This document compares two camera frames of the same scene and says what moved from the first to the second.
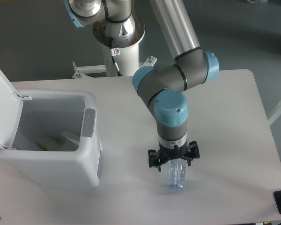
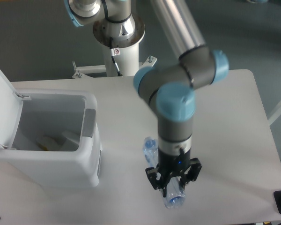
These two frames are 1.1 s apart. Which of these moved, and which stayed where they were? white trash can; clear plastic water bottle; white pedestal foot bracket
Moved: clear plastic water bottle
Stayed: white pedestal foot bracket; white trash can
